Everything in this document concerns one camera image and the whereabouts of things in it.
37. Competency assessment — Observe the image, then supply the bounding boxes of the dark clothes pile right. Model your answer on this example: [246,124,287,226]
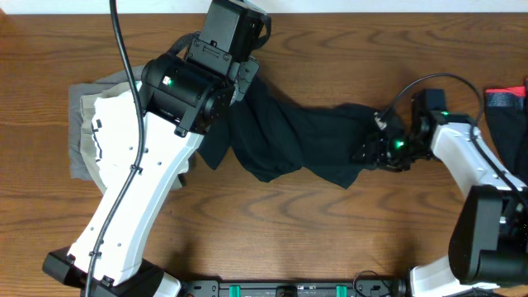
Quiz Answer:
[485,79,527,183]

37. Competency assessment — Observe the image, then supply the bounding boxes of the grey folded shirt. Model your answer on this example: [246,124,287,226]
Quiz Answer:
[68,71,138,191]

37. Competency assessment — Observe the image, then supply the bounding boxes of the black looped base cable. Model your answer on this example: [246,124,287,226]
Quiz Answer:
[352,270,393,297]

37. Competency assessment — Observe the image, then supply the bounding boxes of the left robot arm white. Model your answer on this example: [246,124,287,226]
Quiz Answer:
[42,54,259,296]

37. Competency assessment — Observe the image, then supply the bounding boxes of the black polo shirt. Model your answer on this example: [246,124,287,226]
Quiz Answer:
[198,77,377,189]

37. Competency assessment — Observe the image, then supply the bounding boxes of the beige folded shirt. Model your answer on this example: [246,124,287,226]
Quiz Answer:
[79,82,185,195]

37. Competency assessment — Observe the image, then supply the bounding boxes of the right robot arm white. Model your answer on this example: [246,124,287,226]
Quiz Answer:
[352,110,527,296]

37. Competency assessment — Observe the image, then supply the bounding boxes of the white folded shirt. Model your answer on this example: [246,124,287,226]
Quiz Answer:
[91,81,191,189]

